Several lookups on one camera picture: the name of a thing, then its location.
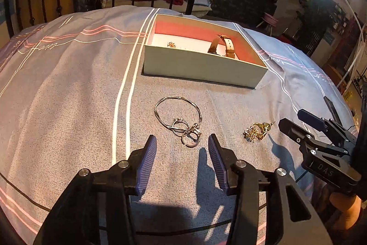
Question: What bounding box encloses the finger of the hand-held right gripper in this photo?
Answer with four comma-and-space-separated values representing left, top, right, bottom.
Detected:
297, 96, 359, 146
278, 118, 348, 155

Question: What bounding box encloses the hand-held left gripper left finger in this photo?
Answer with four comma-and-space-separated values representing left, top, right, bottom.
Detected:
33, 134, 158, 245

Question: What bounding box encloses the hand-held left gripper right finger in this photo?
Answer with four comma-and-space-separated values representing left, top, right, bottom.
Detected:
208, 133, 335, 245

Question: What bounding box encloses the gold flower earring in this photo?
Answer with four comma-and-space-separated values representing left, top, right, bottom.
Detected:
243, 126, 260, 143

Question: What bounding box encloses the silver band ring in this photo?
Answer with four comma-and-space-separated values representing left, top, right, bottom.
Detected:
183, 124, 202, 137

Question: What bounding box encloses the thin silver bracelet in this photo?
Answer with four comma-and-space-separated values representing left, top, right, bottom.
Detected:
154, 96, 203, 131

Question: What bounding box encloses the silver ring with stone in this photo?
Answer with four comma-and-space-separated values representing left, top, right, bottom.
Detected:
172, 117, 189, 134

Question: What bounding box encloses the pale jewelry box pink inside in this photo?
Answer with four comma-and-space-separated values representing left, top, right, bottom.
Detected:
142, 14, 269, 90

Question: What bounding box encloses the person's right hand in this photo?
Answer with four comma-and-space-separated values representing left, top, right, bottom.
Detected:
329, 192, 362, 234

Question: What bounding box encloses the white lamp stand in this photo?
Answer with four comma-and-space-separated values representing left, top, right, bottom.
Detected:
337, 0, 367, 92

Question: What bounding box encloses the grey striped bed sheet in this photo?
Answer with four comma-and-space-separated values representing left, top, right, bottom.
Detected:
0, 5, 359, 245

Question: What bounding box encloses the green potted plant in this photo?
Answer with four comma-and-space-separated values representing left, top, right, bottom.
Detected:
297, 0, 346, 57

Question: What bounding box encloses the pink stool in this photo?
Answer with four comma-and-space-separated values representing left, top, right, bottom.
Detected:
256, 12, 279, 37

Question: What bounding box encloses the dark green sofa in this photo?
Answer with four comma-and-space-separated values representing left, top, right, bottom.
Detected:
203, 0, 278, 28

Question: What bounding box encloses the brown strap wristwatch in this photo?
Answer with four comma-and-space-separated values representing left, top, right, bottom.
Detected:
207, 34, 236, 60

